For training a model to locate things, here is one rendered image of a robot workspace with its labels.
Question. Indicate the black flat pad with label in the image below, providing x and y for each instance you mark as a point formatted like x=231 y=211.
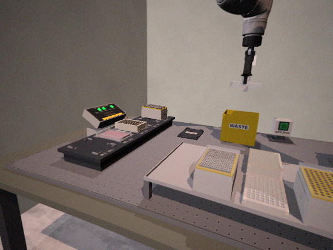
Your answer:
x=191 y=133

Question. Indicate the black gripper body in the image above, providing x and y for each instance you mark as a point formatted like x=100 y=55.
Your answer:
x=252 y=41

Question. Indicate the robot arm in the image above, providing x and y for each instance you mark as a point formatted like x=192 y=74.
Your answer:
x=255 y=13

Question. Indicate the yellow waste bin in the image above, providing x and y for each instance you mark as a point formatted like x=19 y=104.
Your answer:
x=239 y=127

